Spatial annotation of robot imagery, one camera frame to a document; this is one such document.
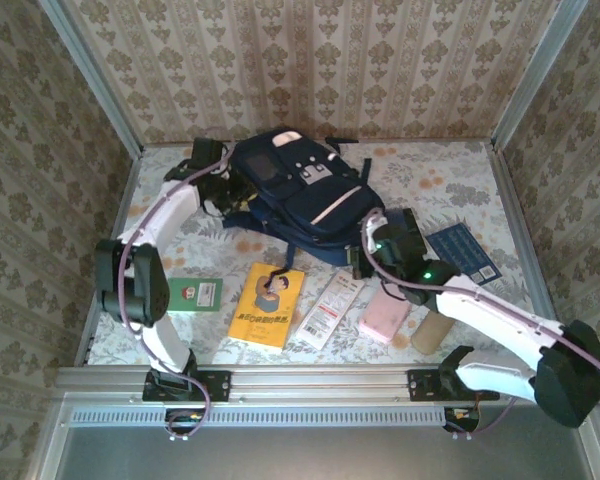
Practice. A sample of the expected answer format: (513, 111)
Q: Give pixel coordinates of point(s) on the aluminium frame post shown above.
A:
(536, 75)
(95, 80)

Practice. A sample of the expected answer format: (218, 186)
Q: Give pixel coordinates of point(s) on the blue book with barcode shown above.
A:
(460, 250)

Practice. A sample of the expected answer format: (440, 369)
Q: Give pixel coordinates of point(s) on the grey metal panel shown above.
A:
(305, 455)

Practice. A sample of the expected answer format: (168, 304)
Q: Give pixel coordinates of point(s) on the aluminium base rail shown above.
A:
(320, 382)

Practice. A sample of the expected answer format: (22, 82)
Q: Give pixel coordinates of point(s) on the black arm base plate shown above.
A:
(420, 385)
(220, 385)

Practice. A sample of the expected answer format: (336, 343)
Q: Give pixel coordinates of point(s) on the aluminium side rail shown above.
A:
(511, 200)
(129, 187)

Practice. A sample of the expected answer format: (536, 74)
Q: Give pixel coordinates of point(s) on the yellow cartoon cover book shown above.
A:
(265, 320)

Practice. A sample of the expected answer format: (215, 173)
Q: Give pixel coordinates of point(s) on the white packaged stationery set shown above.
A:
(325, 315)

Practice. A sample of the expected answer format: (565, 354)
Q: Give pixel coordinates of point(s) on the small green book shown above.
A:
(200, 295)

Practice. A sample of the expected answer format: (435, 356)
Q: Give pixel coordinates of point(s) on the tan glasses case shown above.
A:
(430, 335)

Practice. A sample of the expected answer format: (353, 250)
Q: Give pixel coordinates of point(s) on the floral tablecloth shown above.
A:
(430, 175)

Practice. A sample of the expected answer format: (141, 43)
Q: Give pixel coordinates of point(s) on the navy blue backpack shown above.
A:
(305, 205)

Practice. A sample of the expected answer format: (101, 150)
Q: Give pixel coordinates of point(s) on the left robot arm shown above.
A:
(130, 285)

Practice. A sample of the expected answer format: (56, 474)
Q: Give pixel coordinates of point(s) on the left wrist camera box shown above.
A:
(222, 172)

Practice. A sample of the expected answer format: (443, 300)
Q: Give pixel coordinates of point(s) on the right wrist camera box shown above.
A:
(376, 217)

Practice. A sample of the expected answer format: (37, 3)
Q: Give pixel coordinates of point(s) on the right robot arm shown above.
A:
(570, 380)

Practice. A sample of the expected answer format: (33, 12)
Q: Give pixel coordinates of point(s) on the pink pencil case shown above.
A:
(382, 317)

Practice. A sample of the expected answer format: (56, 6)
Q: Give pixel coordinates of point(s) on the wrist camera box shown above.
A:
(376, 217)
(222, 172)

